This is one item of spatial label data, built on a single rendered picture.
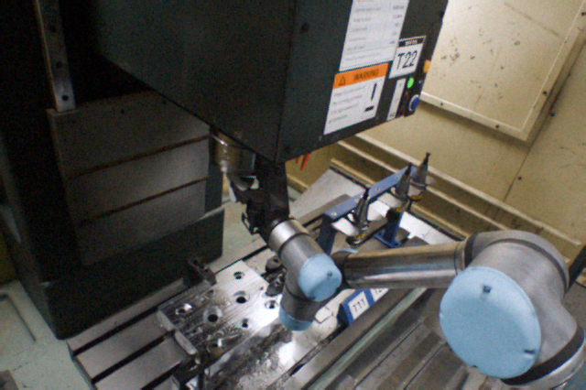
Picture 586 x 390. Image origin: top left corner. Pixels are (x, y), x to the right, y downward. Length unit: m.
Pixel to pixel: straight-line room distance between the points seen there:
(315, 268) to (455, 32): 1.17
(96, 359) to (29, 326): 0.55
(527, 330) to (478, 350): 0.07
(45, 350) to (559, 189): 1.79
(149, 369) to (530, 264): 0.91
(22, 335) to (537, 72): 1.93
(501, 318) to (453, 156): 1.28
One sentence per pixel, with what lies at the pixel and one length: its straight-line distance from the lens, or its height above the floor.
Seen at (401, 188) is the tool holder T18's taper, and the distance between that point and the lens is 1.31.
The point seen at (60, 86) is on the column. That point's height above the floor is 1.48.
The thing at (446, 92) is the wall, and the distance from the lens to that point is 1.73.
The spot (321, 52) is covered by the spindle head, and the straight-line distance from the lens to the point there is 0.65.
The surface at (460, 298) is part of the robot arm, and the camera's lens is 0.55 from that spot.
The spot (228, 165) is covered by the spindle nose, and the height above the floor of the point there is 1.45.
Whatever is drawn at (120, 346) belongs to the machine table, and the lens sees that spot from 1.24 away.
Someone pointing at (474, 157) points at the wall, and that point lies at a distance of 1.74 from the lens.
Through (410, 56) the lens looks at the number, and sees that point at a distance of 0.89.
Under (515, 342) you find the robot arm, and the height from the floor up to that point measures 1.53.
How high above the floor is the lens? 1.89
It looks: 34 degrees down
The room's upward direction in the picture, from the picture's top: 9 degrees clockwise
